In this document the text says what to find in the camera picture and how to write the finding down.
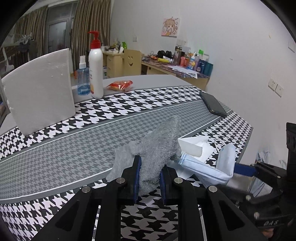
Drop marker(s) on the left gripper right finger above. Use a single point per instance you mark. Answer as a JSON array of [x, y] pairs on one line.
[[166, 184]]

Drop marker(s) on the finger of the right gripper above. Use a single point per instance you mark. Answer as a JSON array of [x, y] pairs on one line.
[[245, 170]]

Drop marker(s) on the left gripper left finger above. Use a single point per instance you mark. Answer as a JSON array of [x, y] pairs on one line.
[[131, 185]]

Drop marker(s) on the light blue face mask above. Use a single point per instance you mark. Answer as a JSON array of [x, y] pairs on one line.
[[221, 173]]

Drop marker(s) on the grey sock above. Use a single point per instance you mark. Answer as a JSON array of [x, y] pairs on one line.
[[156, 149]]

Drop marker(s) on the white tissue paper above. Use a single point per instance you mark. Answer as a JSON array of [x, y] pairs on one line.
[[198, 147]]

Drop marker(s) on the black smartphone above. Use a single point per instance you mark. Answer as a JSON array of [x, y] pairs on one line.
[[213, 105]]

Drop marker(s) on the red snack packet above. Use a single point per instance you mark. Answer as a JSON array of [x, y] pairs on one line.
[[120, 86]]

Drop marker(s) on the houndstooth table mat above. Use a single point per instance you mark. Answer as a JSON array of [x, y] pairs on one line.
[[41, 172]]

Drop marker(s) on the blue spray bottle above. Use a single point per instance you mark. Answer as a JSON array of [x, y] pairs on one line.
[[83, 86]]

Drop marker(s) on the white papers on desk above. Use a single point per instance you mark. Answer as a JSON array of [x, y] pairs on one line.
[[186, 71]]

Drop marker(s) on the white pump lotion bottle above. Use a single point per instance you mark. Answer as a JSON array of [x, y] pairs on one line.
[[96, 66]]

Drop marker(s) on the blue box on desk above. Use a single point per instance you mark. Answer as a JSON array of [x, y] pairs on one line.
[[205, 68]]

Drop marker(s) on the wooden desk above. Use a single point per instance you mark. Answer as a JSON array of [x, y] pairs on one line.
[[113, 64]]

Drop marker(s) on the wooden smiley chair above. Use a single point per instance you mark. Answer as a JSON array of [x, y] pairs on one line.
[[132, 62]]

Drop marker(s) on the white foam box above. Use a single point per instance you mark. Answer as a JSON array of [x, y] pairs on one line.
[[39, 92]]

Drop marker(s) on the anime girl poster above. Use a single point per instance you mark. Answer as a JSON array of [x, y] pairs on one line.
[[170, 27]]

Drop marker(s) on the brown curtain right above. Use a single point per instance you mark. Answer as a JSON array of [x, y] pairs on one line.
[[89, 16]]

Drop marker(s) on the brown curtain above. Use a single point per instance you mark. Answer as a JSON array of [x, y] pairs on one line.
[[33, 24], [89, 16]]

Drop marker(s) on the balcony glass door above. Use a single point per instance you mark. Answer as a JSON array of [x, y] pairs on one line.
[[59, 25]]

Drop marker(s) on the brown curtain left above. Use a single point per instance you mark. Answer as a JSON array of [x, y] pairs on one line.
[[33, 24]]

